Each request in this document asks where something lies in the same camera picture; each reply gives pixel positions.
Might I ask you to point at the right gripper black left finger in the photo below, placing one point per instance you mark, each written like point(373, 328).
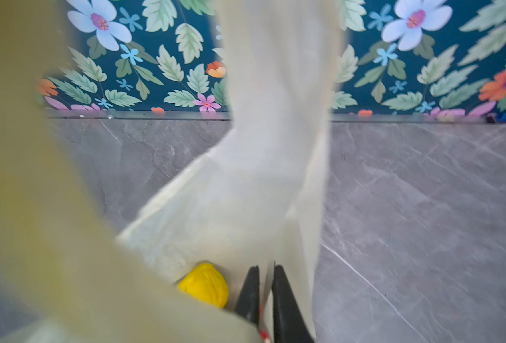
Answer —
point(248, 302)

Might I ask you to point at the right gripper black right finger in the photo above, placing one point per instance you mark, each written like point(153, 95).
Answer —
point(288, 323)

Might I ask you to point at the cream plastic bag orange print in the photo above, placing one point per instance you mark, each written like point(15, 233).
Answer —
point(254, 199)

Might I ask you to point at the yellow lemon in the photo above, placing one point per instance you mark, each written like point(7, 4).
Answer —
point(206, 284)

